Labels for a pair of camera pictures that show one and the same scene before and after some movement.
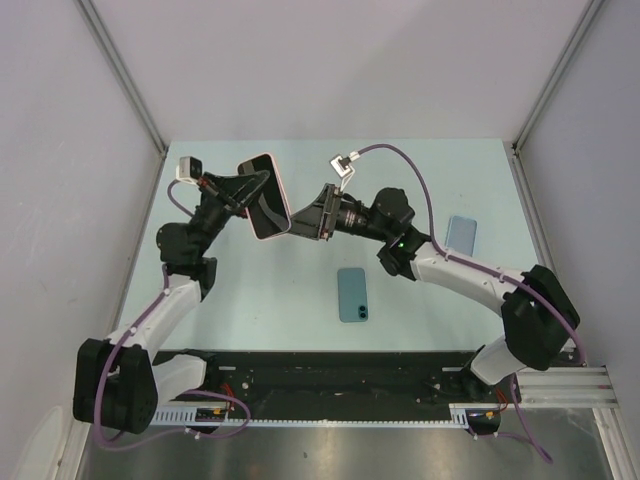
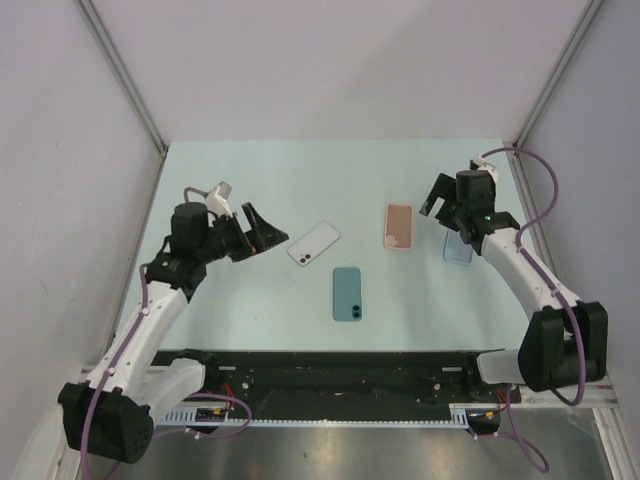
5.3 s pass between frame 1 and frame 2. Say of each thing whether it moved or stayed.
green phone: moved
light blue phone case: stayed
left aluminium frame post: stayed
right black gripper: moved
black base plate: stayed
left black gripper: moved
